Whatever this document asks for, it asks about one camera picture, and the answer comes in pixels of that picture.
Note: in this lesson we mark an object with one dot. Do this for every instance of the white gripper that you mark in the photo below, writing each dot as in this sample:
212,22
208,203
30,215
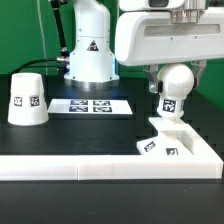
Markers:
168,31

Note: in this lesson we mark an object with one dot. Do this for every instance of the white lamp bulb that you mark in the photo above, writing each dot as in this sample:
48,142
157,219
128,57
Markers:
177,82

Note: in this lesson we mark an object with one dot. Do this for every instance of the white lamp base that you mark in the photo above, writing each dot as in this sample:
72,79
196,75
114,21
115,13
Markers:
167,142

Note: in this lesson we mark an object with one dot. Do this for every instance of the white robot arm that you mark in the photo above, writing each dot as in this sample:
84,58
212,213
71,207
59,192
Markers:
92,60

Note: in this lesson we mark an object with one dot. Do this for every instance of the white lamp shade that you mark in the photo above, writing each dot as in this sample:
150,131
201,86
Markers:
27,106

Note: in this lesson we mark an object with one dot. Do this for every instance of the white marker sheet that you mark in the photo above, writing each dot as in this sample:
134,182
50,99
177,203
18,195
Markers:
87,106

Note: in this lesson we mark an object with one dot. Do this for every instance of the white L-shaped fence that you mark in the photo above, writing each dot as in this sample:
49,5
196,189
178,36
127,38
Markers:
204,163

